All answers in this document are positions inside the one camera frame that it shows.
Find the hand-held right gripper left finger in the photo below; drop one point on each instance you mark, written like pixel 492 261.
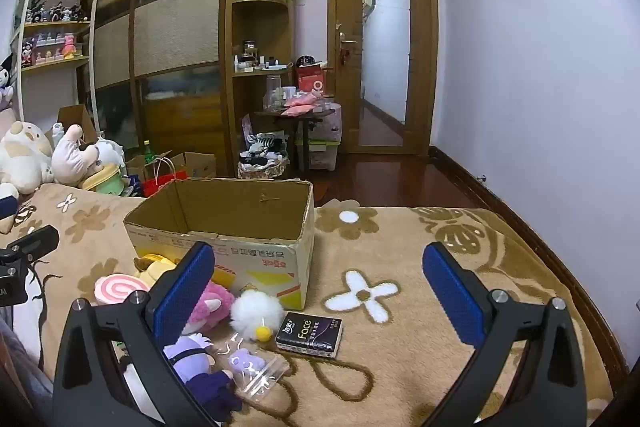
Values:
pixel 185 294

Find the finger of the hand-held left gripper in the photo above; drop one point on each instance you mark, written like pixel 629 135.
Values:
pixel 32 241

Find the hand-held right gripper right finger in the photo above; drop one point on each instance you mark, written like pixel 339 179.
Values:
pixel 452 299

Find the yellow plush toy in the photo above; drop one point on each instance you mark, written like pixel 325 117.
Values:
pixel 160 268

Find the pink swirl lollipop plush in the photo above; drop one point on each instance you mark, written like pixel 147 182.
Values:
pixel 117 289

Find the black tissue pack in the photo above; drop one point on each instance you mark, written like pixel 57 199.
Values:
pixel 310 334

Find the purple-haired plush doll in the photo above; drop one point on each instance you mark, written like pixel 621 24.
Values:
pixel 200 362

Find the cream and brown plush toy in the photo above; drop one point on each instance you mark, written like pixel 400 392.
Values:
pixel 22 157

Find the pink and white plush toy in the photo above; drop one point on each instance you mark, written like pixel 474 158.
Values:
pixel 70 157

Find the green and yellow toy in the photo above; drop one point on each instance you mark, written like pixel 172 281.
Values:
pixel 107 182

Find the clear bag with purple charm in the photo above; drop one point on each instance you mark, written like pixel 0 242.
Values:
pixel 250 367

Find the beige floral blanket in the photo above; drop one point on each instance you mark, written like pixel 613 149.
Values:
pixel 400 382

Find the red paper bag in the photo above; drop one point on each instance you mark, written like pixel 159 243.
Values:
pixel 162 185

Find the brown cardboard box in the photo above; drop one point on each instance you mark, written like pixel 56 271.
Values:
pixel 75 119
pixel 200 167

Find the wicker basket of socks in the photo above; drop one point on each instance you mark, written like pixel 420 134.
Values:
pixel 260 170

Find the green bottle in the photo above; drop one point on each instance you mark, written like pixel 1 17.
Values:
pixel 147 152

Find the black and white plush doll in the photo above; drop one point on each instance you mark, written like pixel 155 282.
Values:
pixel 6 77

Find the clear plastic storage bin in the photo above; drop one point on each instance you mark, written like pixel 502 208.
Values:
pixel 325 152

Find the small dark side table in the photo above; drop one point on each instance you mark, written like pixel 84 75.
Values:
pixel 265 113

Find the pink packets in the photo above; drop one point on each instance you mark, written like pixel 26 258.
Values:
pixel 297 107

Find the clear plastic jar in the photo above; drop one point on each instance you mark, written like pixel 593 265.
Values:
pixel 274 94

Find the row of small figurines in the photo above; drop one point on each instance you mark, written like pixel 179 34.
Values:
pixel 50 12

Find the red shopping bag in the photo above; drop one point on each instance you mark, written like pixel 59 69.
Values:
pixel 315 82

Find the wooden wardrobe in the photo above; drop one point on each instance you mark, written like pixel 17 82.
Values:
pixel 175 27

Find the wooden corner shelf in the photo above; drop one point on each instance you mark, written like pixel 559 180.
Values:
pixel 260 0

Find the wooden door with glass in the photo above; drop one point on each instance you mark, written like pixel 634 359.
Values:
pixel 345 7

